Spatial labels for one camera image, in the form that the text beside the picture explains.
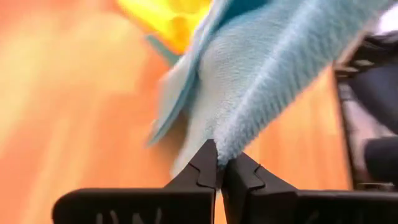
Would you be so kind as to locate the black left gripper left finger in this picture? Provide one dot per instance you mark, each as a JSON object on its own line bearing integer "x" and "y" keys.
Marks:
{"x": 140, "y": 205}

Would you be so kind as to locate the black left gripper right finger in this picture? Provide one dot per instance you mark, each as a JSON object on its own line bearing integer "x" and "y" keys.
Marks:
{"x": 280, "y": 208}

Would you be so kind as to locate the light blue microfiber towel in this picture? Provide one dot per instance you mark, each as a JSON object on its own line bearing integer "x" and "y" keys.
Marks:
{"x": 248, "y": 77}

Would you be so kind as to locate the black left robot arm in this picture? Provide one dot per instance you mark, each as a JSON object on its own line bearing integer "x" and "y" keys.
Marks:
{"x": 379, "y": 93}

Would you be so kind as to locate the yellow plastic bin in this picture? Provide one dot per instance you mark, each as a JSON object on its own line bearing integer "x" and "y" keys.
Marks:
{"x": 174, "y": 25}

